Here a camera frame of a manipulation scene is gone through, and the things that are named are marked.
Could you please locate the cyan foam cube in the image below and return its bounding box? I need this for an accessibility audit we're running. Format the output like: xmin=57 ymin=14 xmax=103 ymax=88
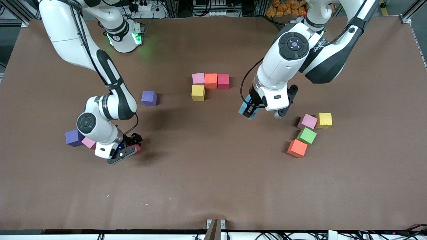
xmin=238 ymin=94 xmax=260 ymax=120

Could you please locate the orange foam cube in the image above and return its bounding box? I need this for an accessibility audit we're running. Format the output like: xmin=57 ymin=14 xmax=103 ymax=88
xmin=204 ymin=73 xmax=218 ymax=89
xmin=287 ymin=139 xmax=308 ymax=158

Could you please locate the yellow foam cube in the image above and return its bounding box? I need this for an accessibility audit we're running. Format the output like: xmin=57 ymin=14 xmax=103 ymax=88
xmin=315 ymin=112 xmax=333 ymax=129
xmin=191 ymin=85 xmax=205 ymax=101

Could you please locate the purple foam cube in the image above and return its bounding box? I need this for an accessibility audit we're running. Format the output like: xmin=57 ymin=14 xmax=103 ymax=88
xmin=65 ymin=129 xmax=84 ymax=147
xmin=141 ymin=91 xmax=158 ymax=106

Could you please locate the green foam cube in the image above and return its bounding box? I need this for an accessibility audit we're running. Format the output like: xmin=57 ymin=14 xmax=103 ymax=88
xmin=297 ymin=127 xmax=317 ymax=145

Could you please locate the bag of oranges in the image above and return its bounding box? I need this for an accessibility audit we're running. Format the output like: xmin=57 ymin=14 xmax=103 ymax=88
xmin=269 ymin=0 xmax=309 ymax=17

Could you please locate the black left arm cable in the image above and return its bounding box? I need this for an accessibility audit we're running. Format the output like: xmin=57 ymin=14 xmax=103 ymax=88
xmin=240 ymin=0 xmax=371 ymax=108

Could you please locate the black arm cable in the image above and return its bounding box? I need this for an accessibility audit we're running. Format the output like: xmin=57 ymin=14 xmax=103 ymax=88
xmin=68 ymin=3 xmax=139 ymax=135
xmin=240 ymin=0 xmax=371 ymax=108

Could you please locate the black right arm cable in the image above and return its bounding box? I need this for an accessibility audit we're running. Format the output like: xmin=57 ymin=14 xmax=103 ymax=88
xmin=68 ymin=3 xmax=139 ymax=135

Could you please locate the perforated metal edge rail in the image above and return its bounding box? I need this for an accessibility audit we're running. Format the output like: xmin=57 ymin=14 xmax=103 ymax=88
xmin=410 ymin=23 xmax=427 ymax=69

